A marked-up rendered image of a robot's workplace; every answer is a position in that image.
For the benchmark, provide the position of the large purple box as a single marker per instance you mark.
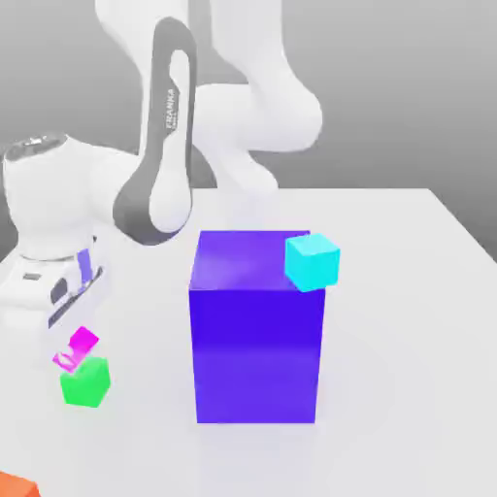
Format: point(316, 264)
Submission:
point(256, 349)

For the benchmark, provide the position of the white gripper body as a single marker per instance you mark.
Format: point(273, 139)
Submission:
point(83, 301)

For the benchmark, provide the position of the small green cube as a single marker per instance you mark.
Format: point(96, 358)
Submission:
point(83, 384)

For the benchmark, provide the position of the small magenta cube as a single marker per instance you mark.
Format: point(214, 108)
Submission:
point(83, 338)

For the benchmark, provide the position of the small cyan cube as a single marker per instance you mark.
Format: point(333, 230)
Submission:
point(312, 262)

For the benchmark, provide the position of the large orange box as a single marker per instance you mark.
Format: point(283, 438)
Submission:
point(15, 487)

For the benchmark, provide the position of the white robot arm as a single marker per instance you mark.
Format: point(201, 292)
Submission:
point(233, 116)

